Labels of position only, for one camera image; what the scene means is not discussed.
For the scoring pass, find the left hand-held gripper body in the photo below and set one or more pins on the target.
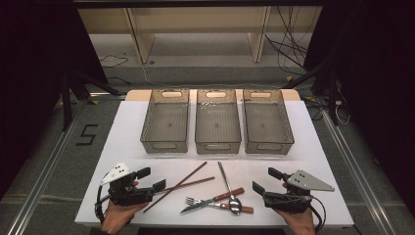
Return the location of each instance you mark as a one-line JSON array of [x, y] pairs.
[[130, 194]]

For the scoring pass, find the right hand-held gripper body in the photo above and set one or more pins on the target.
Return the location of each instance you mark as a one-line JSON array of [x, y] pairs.
[[287, 200]]

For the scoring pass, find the silver metal spoon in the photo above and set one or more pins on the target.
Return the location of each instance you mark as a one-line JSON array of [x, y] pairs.
[[235, 204]]

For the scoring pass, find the smoky clear plastic bin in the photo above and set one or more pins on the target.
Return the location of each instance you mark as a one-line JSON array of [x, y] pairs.
[[166, 125], [267, 125], [217, 125]]

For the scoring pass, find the person's left hand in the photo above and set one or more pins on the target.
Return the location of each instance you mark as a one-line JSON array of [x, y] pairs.
[[119, 217]]

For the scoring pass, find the person's right hand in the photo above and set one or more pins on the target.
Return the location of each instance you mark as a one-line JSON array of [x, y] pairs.
[[300, 223]]

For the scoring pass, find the white table sheet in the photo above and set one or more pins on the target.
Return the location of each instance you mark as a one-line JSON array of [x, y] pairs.
[[163, 220]]

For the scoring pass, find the light wooden table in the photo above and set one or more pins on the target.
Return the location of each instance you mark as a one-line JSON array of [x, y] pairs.
[[137, 95]]

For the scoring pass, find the black metal stand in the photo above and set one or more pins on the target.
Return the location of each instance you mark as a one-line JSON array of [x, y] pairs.
[[67, 107], [332, 98]]

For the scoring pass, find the light wooden shelf unit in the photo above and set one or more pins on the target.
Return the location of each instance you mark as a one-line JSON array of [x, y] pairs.
[[143, 42]]

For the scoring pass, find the black curtain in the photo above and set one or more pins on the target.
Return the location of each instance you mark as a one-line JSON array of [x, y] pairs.
[[29, 81], [381, 81]]

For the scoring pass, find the long aluminium floor rail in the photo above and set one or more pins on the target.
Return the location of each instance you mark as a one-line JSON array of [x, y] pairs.
[[42, 182], [359, 182]]

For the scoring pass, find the short aluminium floor rail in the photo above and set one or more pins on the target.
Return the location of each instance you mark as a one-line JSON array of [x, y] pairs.
[[107, 96]]

